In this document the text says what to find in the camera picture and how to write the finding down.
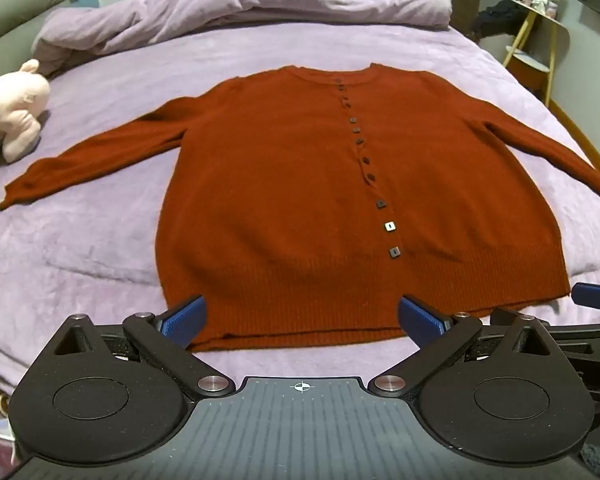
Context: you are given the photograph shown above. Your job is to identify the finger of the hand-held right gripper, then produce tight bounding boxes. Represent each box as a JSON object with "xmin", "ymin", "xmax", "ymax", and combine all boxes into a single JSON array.
[{"xmin": 571, "ymin": 281, "xmax": 600, "ymax": 313}]

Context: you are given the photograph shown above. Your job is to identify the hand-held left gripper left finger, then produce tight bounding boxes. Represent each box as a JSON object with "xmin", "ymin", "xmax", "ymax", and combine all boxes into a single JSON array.
[{"xmin": 54, "ymin": 294, "xmax": 238, "ymax": 400}]

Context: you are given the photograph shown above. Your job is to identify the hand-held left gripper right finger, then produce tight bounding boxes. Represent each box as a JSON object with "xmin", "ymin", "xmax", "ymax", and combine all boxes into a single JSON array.
[{"xmin": 367, "ymin": 294, "xmax": 552, "ymax": 400}]

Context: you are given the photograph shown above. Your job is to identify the red button-up knit sweater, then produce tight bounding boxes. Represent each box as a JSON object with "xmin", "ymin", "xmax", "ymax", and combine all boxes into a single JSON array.
[{"xmin": 0, "ymin": 62, "xmax": 600, "ymax": 353}]

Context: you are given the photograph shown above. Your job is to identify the dark clothes pile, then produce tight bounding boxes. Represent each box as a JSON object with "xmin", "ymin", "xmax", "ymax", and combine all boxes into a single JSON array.
[{"xmin": 472, "ymin": 0, "xmax": 530, "ymax": 45}]

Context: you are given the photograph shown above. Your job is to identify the purple bed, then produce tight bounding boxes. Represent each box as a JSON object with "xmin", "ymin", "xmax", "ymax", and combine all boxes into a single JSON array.
[{"xmin": 0, "ymin": 24, "xmax": 600, "ymax": 401}]

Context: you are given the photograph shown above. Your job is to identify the yellow metal side table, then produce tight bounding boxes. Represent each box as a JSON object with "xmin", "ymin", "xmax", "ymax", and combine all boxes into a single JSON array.
[{"xmin": 502, "ymin": 0, "xmax": 572, "ymax": 107}]

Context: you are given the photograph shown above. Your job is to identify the pink plush toy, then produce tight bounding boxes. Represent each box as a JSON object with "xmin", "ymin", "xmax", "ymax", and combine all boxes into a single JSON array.
[{"xmin": 0, "ymin": 59, "xmax": 52, "ymax": 164}]

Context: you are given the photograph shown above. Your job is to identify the small bottles on side table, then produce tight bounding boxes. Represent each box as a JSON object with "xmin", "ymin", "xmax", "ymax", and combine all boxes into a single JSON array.
[{"xmin": 511, "ymin": 0, "xmax": 561, "ymax": 17}]

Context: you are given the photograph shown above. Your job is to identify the purple duvet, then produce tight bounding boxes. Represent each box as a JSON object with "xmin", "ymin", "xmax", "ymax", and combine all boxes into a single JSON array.
[{"xmin": 31, "ymin": 0, "xmax": 453, "ymax": 77}]

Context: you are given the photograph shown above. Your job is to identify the grey padded headboard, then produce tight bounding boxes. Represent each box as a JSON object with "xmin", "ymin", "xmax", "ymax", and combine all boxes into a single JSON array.
[{"xmin": 0, "ymin": 0, "xmax": 71, "ymax": 83}]

